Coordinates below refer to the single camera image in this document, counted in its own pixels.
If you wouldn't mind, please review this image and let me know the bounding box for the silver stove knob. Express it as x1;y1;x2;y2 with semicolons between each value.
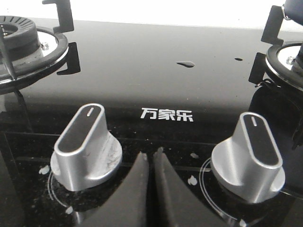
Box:
211;112;285;203
50;103;122;192

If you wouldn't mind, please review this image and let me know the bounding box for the black right gas burner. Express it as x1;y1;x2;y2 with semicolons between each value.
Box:
266;41;303;91

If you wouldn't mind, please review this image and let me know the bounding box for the black pot support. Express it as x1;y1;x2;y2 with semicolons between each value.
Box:
42;0;80;75
249;5;284;85

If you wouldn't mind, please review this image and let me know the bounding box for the black left gas burner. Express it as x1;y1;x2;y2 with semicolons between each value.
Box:
0;16;68;90

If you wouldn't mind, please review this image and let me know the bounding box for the dark blue pot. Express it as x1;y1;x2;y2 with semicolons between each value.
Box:
284;0;303;25

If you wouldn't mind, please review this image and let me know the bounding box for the black left pot support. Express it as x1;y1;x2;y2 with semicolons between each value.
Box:
42;0;80;75

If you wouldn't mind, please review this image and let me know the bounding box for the black glass gas stove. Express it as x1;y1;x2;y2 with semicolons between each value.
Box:
0;21;303;227

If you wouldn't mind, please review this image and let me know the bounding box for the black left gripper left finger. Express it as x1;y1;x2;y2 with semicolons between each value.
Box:
80;152;149;227

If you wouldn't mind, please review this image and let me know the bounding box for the black right pot support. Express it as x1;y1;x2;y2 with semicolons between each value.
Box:
249;5;284;85

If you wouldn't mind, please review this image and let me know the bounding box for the silver right stove knob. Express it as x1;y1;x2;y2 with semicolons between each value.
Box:
211;112;285;203

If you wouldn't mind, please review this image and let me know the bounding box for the silver left stove knob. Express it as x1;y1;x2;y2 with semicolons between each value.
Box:
50;103;122;192

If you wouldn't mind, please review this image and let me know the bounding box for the black gas burner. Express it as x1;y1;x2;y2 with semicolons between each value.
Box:
0;16;68;90
266;41;303;91

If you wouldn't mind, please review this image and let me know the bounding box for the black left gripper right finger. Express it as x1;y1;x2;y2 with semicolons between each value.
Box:
153;147;227;227

